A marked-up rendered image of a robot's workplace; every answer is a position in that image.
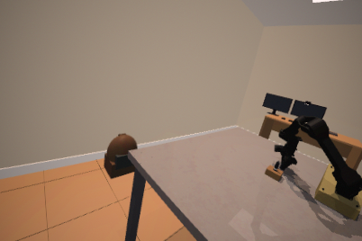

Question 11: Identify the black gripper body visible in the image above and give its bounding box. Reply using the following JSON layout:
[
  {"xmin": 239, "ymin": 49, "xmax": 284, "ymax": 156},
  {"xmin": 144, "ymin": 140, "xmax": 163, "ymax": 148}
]
[{"xmin": 284, "ymin": 143, "xmax": 297, "ymax": 165}]

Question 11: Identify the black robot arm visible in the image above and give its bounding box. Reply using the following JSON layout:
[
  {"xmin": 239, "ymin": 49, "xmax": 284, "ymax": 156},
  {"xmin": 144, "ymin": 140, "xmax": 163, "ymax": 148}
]
[{"xmin": 278, "ymin": 115, "xmax": 362, "ymax": 201}]

